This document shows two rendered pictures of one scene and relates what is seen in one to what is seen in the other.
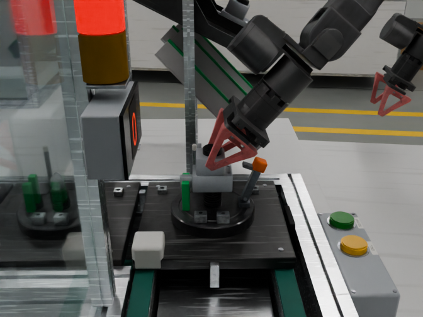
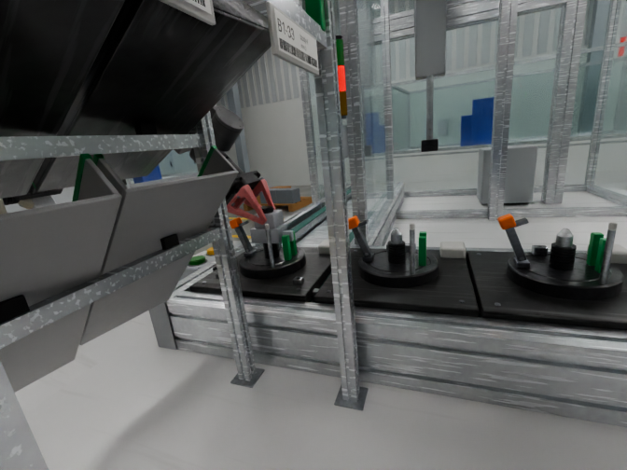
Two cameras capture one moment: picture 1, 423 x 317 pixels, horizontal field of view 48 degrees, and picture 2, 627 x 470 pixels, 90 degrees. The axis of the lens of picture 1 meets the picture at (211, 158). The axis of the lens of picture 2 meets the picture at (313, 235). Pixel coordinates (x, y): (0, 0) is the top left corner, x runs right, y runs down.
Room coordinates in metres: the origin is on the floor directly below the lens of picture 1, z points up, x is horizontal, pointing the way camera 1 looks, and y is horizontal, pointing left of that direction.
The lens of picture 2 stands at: (1.22, 0.32, 1.21)
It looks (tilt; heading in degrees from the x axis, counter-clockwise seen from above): 16 degrees down; 203
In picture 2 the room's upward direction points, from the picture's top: 6 degrees counter-clockwise
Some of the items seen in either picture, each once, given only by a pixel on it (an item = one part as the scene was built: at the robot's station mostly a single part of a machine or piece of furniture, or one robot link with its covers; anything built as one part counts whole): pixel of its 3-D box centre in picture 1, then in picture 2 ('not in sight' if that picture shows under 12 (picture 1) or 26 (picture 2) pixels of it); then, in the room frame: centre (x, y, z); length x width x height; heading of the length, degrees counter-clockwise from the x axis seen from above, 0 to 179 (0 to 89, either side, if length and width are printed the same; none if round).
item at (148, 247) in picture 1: (148, 250); (330, 250); (0.58, 0.09, 0.97); 0.05 x 0.05 x 0.04; 1
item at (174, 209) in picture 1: (213, 209); (272, 260); (0.68, 0.00, 0.98); 0.14 x 0.14 x 0.02
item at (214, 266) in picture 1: (214, 274); not in sight; (0.56, 0.00, 0.95); 0.01 x 0.01 x 0.04; 1
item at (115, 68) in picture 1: (102, 55); (340, 104); (0.49, 0.11, 1.28); 0.05 x 0.05 x 0.05
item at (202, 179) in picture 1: (206, 166); (272, 224); (0.68, 0.01, 1.06); 0.08 x 0.04 x 0.07; 91
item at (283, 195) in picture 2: not in sight; (277, 197); (-4.56, -2.82, 0.20); 1.20 x 0.80 x 0.41; 84
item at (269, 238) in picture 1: (212, 219); (273, 269); (0.68, 0.00, 0.96); 0.24 x 0.24 x 0.02; 1
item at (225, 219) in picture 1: (223, 217); not in sight; (0.63, -0.02, 1.00); 0.02 x 0.01 x 0.02; 91
